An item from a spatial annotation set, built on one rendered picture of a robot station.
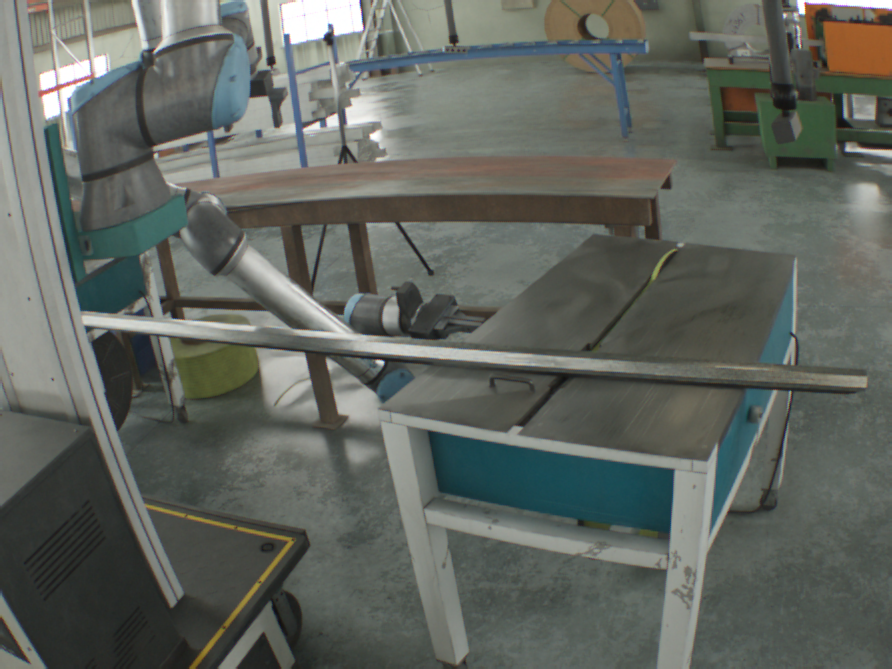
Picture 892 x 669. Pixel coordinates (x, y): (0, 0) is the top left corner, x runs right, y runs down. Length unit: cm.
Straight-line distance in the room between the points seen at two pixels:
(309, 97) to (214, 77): 445
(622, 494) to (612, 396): 16
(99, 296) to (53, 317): 140
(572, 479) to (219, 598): 79
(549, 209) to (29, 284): 144
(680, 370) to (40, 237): 110
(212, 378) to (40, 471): 214
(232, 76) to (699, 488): 95
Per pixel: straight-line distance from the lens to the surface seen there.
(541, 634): 194
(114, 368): 316
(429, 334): 189
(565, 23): 1237
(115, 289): 289
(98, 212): 139
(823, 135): 605
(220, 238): 176
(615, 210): 223
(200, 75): 133
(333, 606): 212
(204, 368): 331
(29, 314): 151
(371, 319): 200
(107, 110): 138
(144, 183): 140
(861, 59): 675
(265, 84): 184
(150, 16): 165
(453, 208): 239
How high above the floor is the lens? 138
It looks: 23 degrees down
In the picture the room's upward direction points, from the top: 9 degrees counter-clockwise
